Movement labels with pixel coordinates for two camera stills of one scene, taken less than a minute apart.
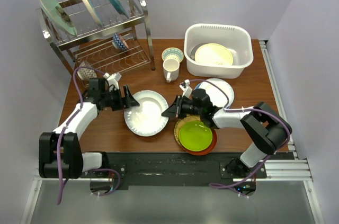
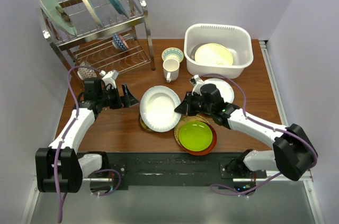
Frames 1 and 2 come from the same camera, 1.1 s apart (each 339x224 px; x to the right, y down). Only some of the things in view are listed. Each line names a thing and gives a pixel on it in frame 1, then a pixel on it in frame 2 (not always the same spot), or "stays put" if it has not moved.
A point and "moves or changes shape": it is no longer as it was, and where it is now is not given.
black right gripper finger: x=174 y=110 → x=184 y=107
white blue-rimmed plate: x=220 y=92 stays put
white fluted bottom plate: x=146 y=119 moves or changes shape
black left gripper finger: x=130 y=100 stays put
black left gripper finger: x=127 y=92 stays put
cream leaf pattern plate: x=213 y=53 stays put
